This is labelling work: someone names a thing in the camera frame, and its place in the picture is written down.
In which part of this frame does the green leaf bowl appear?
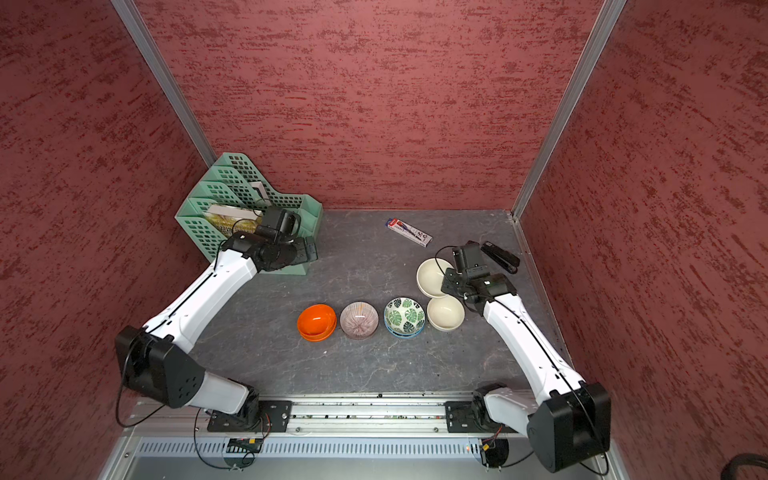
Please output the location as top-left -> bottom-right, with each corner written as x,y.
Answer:
388,330 -> 421,339
384,297 -> 426,333

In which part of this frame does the green plastic file organizer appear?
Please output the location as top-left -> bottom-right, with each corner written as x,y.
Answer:
175,153 -> 323,262

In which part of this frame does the black stapler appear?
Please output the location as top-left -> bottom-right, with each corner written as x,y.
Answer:
481,241 -> 521,275

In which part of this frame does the cream bowl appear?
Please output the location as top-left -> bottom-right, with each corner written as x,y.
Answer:
416,257 -> 452,299
426,296 -> 465,332

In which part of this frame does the purple striped bowl centre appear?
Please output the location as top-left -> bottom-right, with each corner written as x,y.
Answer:
340,301 -> 379,340

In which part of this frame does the white paper in organizer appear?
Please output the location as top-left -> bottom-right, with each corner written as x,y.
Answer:
250,181 -> 272,206

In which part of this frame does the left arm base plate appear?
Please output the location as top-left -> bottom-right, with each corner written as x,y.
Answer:
207,400 -> 293,434

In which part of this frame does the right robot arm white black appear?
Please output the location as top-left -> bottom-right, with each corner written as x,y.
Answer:
441,241 -> 611,473

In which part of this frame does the yellow book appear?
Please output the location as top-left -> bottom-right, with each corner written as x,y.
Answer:
204,204 -> 262,236

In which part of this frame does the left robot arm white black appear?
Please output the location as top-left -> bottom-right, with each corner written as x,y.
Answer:
115,206 -> 318,431

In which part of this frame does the aluminium mounting rail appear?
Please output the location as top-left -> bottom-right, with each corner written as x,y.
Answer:
122,392 -> 613,439

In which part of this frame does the orange bowl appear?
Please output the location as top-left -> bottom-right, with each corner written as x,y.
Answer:
297,304 -> 337,335
301,326 -> 336,342

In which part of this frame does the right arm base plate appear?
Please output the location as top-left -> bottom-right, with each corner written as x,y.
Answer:
444,401 -> 516,436

